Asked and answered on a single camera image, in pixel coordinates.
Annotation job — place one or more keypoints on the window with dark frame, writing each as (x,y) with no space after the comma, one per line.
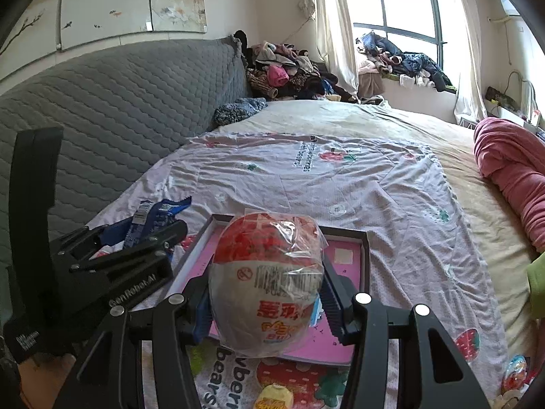
(404,0)

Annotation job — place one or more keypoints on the dark blue knitted cloth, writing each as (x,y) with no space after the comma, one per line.
(238,110)

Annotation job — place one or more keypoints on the blue white snack packet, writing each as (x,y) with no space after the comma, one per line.
(164,212)

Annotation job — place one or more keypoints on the wall painting panels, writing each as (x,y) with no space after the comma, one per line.
(110,0)

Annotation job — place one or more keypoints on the grey quilted headboard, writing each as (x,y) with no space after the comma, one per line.
(110,106)

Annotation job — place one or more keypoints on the beige bed sheet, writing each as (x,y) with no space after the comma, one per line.
(472,221)

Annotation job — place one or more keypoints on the pile of mixed clothes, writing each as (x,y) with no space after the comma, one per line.
(289,72)

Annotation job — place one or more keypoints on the small colourful egg toy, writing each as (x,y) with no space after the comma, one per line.
(514,375)

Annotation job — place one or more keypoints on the clothes heap on windowsill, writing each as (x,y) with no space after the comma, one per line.
(408,64)

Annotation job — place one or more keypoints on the red white egg toy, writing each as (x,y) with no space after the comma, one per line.
(266,281)

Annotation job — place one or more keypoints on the cream curtain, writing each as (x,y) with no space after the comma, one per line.
(466,51)
(336,21)

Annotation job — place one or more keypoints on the white air conditioner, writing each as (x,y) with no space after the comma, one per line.
(511,8)

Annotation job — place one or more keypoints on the person's left hand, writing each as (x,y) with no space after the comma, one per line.
(40,377)

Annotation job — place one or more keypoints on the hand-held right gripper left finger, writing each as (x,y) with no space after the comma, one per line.
(199,328)

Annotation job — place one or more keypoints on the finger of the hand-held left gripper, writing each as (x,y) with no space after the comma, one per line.
(140,247)
(78,243)

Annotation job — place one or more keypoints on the pink shallow tray box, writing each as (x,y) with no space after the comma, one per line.
(345,260)

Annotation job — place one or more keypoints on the printed strawberry blanket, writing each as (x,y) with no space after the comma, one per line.
(306,187)

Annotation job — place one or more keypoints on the yellow snack packet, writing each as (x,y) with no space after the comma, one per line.
(273,397)

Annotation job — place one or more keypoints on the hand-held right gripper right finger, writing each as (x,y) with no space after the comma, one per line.
(336,311)

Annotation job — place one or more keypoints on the pink rolled blanket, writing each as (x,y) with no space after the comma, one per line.
(511,166)

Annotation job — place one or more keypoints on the green cloth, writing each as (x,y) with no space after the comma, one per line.
(537,285)

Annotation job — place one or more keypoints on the cream flower-shaped toy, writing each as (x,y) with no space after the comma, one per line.
(506,401)

